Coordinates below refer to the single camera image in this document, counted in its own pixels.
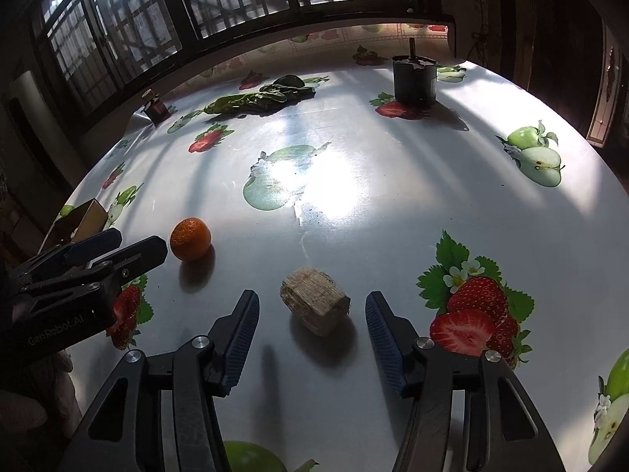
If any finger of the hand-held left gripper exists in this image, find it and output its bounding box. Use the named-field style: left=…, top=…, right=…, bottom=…
left=92, top=235, right=169, bottom=297
left=18, top=228, right=123, bottom=282

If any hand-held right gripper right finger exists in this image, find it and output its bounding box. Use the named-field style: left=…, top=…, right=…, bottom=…
left=364, top=291, right=566, bottom=472

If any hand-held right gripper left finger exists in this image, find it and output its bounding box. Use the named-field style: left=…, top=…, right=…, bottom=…
left=59, top=289, right=261, bottom=472

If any brown cardboard box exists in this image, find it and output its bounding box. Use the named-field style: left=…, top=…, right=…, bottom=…
left=39, top=199, right=108, bottom=253

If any orange tangerine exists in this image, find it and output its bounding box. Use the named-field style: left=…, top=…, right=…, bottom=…
left=170, top=217, right=213, bottom=262

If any beige cork block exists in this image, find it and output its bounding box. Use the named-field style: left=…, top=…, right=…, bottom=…
left=280, top=266, right=351, bottom=338

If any person's left hand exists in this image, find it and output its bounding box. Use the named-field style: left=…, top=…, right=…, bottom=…
left=0, top=349, right=82, bottom=446

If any small dark corked bottle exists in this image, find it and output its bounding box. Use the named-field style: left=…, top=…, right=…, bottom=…
left=142, top=89, right=173, bottom=127

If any fruit print tablecloth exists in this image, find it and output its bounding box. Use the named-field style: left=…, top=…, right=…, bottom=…
left=58, top=22, right=629, bottom=472

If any green leafy vegetable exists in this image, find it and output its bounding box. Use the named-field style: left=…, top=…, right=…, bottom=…
left=203, top=74, right=318, bottom=117

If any dark framed window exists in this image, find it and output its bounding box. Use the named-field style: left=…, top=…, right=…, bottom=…
left=27, top=0, right=445, bottom=131

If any dark cup with stick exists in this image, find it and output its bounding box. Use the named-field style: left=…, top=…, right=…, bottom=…
left=392, top=37, right=438, bottom=107

